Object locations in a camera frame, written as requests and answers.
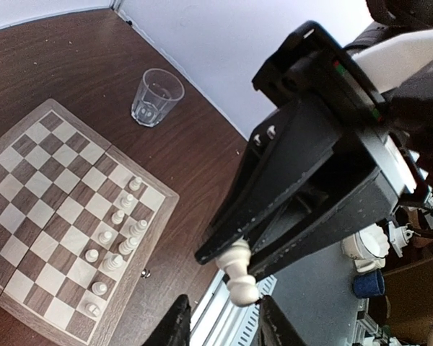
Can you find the white mug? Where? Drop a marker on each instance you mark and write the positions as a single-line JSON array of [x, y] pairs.
[[368, 248]]

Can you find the white chess pawn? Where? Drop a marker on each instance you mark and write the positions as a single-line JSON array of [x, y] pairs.
[[117, 217], [91, 255], [105, 237], [234, 262], [135, 183], [126, 201]]

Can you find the white chess king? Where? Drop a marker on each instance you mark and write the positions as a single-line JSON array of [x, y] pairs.
[[112, 263]]

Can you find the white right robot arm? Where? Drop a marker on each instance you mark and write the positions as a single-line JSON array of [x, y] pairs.
[[396, 54]]

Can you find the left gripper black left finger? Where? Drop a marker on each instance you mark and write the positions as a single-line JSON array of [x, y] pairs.
[[174, 329]]

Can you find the white chess bishop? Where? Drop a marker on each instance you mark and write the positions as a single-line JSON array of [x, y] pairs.
[[99, 288], [138, 229]]

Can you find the blue cup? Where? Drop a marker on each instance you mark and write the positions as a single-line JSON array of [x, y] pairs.
[[369, 285]]

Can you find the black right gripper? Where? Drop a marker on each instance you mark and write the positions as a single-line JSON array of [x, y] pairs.
[[321, 167]]

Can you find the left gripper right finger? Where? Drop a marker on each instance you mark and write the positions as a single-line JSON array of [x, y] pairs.
[[274, 329]]

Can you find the white chess knight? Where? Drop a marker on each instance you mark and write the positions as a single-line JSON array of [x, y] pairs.
[[92, 309]]

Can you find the wooden chess board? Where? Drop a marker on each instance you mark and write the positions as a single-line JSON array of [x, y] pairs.
[[60, 183]]

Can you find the clear drinking glass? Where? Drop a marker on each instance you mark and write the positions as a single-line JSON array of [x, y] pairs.
[[159, 91]]

